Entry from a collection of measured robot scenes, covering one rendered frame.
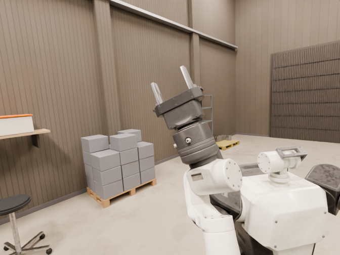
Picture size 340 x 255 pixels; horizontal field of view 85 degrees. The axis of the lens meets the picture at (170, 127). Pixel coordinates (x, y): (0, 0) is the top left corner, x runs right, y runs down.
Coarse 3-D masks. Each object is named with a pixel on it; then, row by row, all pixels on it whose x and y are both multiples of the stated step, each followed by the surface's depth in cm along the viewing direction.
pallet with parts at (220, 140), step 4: (220, 136) 679; (224, 136) 691; (228, 136) 676; (216, 140) 670; (220, 140) 681; (224, 140) 685; (228, 140) 674; (232, 140) 678; (236, 140) 674; (220, 144) 629; (224, 144) 626; (228, 144) 623; (232, 144) 634; (236, 144) 661; (224, 148) 599; (228, 148) 617
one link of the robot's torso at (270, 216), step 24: (240, 168) 73; (264, 192) 56; (288, 192) 56; (312, 192) 57; (240, 216) 57; (264, 216) 53; (288, 216) 52; (312, 216) 54; (240, 240) 67; (264, 240) 53; (288, 240) 54; (312, 240) 55
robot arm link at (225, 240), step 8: (224, 232) 35; (232, 232) 36; (208, 240) 36; (216, 240) 35; (224, 240) 34; (232, 240) 35; (208, 248) 35; (216, 248) 34; (224, 248) 34; (232, 248) 34
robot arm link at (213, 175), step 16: (208, 144) 39; (192, 160) 39; (208, 160) 39; (224, 160) 38; (192, 176) 41; (208, 176) 38; (224, 176) 35; (240, 176) 39; (208, 192) 39; (224, 192) 38
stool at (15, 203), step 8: (0, 200) 208; (8, 200) 207; (16, 200) 206; (24, 200) 205; (0, 208) 191; (8, 208) 190; (16, 208) 193; (16, 224) 208; (16, 232) 207; (40, 232) 241; (16, 240) 208; (32, 240) 227; (8, 248) 226; (16, 248) 209; (24, 248) 216; (32, 248) 214; (40, 248) 213; (48, 248) 215
